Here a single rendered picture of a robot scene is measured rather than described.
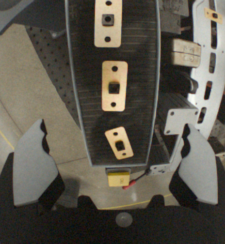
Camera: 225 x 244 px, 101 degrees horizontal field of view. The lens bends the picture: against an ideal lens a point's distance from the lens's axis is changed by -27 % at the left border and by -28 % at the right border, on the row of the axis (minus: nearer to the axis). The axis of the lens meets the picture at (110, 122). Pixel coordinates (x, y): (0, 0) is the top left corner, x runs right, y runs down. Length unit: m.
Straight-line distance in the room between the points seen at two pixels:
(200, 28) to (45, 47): 0.69
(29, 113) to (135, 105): 1.77
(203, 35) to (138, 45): 0.31
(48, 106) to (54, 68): 1.01
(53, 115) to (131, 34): 1.60
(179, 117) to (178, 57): 0.15
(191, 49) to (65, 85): 0.61
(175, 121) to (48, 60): 0.66
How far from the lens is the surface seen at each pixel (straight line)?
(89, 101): 0.22
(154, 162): 0.52
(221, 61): 0.53
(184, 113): 0.33
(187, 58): 0.33
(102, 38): 0.20
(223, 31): 0.54
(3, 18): 0.39
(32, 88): 1.71
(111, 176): 0.36
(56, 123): 1.77
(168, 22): 0.30
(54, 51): 0.73
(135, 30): 0.21
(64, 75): 0.73
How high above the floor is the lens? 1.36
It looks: 58 degrees down
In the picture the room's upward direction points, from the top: 179 degrees counter-clockwise
